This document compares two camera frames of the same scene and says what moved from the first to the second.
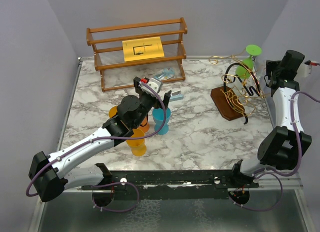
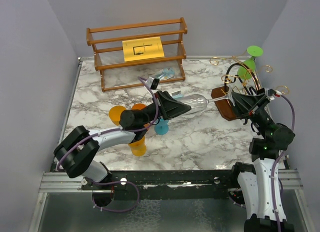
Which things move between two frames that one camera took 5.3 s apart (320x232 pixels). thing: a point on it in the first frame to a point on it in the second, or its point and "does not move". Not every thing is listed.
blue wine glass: x=158 y=116 does not move
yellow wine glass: x=138 y=147 does not move
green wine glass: x=242 y=71 does not move
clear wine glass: x=261 y=66 to x=198 y=102
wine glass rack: x=241 y=87 does not move
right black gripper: x=270 y=65 to x=244 y=103
